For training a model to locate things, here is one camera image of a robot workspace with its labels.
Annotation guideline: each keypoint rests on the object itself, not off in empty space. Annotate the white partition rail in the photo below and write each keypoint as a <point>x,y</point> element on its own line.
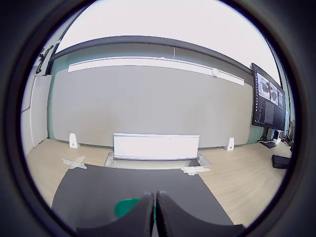
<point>148,61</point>

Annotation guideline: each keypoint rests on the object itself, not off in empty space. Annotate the white tape patch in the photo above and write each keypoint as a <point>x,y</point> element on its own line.
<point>195,170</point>
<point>74,164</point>

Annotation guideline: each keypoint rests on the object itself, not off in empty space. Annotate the dark grey mat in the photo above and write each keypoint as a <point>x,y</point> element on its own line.
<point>111,182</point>

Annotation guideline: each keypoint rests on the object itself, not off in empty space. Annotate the white board panel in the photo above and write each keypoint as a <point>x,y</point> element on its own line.
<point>42,111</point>
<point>27,133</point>

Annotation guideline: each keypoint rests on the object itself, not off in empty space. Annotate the round green lid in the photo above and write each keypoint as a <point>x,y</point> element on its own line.
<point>123,207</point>

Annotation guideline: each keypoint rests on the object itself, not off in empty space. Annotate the black computer monitor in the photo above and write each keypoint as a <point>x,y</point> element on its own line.
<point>269,108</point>

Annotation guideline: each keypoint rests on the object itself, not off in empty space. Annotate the grey partition panel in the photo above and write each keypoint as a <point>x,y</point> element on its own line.
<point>148,103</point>

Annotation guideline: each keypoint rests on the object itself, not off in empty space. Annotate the black monitor stand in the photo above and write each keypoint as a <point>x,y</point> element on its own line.
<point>270,145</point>

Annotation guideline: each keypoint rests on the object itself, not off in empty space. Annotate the black keyboard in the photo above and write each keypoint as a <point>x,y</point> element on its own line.
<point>280,161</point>

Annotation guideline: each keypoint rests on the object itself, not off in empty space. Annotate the black metal stand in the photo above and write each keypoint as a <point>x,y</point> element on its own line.
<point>40,59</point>

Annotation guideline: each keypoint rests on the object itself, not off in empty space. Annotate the small white bracket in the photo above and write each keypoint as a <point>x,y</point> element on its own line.
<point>230,145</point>
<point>73,142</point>

